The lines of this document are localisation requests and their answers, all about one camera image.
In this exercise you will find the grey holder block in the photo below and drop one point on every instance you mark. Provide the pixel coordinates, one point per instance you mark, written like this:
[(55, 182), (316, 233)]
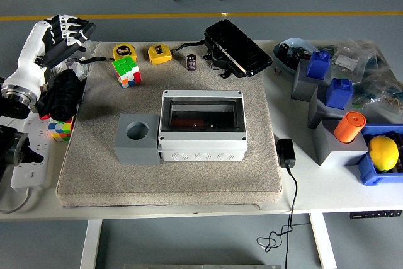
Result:
[(316, 111), (302, 88), (330, 152), (135, 154)]

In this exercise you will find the white table leg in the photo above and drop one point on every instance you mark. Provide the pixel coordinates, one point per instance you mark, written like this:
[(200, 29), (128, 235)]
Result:
[(91, 243), (324, 243)]

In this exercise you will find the small black capacitor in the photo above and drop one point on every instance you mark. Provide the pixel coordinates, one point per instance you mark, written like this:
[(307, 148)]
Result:
[(191, 62)]

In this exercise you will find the transparent junction box lid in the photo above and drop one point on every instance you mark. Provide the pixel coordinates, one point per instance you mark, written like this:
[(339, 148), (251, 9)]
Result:
[(201, 108)]

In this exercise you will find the black table control panel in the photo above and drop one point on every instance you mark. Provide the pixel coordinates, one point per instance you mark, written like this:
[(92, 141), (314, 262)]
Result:
[(374, 214)]

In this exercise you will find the clear bags of components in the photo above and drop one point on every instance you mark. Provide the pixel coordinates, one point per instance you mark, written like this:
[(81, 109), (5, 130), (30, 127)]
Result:
[(378, 86)]

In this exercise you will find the clear bags of parts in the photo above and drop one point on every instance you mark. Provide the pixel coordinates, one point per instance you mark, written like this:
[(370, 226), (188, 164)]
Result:
[(75, 67)]

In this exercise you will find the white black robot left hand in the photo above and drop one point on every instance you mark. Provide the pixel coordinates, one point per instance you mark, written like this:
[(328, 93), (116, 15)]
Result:
[(30, 58)]

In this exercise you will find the yellow lemon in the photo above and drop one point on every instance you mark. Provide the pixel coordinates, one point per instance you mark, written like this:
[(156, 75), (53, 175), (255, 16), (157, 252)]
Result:
[(384, 154)]

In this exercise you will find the white junction box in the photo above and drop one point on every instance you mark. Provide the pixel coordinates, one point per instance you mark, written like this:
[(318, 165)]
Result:
[(201, 152)]

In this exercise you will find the yellow tape measure round label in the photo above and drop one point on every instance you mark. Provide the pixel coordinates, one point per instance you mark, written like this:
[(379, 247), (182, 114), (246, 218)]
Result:
[(124, 51)]

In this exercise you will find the white power strip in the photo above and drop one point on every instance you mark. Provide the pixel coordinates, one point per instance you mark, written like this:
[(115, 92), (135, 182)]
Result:
[(31, 171)]

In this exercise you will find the blue plastic bin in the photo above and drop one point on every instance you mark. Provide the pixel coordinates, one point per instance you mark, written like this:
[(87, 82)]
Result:
[(368, 171)]

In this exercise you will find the black glossy case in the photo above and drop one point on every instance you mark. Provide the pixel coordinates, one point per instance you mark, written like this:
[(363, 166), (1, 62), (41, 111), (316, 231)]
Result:
[(242, 48)]

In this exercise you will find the black power adapter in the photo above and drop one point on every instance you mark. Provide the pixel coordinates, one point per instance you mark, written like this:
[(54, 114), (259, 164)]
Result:
[(286, 152)]

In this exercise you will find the rubik's cube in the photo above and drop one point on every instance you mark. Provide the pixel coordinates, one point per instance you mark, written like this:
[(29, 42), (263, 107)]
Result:
[(61, 128), (126, 67)]

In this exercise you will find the small metal piece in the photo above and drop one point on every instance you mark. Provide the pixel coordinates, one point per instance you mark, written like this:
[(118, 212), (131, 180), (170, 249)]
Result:
[(277, 72)]

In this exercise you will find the blue plastic block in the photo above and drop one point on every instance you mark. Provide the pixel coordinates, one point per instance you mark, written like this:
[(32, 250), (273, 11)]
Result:
[(338, 94), (318, 65)]

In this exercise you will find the black cloth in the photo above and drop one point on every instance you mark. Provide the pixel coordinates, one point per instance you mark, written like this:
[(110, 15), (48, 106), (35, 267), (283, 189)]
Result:
[(64, 95)]

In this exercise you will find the light blue dish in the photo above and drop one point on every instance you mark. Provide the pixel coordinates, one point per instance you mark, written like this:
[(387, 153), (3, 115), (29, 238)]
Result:
[(283, 62)]

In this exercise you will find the grey-brown mat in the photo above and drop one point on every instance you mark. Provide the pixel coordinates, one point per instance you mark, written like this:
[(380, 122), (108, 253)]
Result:
[(189, 180)]

